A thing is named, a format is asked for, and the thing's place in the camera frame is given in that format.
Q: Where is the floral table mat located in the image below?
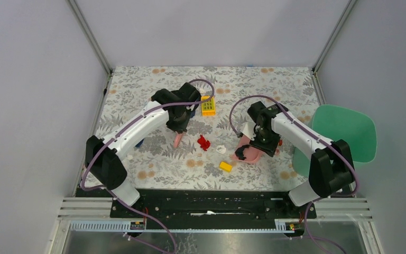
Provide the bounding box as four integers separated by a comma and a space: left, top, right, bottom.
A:
95, 66, 319, 191

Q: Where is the yellow grid toy block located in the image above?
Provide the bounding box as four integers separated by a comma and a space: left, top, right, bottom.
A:
201, 97, 216, 116

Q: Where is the white paper scrap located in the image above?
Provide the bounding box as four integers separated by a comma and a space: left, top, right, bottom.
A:
216, 145, 227, 155

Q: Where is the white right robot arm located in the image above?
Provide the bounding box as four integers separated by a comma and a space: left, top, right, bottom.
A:
233, 102, 355, 218

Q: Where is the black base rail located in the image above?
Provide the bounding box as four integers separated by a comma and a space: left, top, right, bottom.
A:
75, 187, 333, 230

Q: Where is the small yellow block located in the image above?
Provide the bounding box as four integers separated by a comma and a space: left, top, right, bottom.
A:
219, 161, 233, 172

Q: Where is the pink dustpan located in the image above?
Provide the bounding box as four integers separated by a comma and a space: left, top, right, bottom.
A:
231, 136, 266, 164

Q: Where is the green trash bin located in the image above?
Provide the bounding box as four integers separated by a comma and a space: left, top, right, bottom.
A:
292, 104, 378, 178

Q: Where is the pink hand brush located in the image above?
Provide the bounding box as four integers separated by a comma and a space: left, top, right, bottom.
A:
173, 132, 183, 148

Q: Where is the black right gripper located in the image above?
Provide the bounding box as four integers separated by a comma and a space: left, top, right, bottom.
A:
250, 128, 281, 158

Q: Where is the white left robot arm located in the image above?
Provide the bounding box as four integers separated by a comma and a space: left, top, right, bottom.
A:
85, 83, 201, 217

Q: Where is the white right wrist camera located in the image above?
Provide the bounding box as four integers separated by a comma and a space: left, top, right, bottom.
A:
241, 122, 256, 140

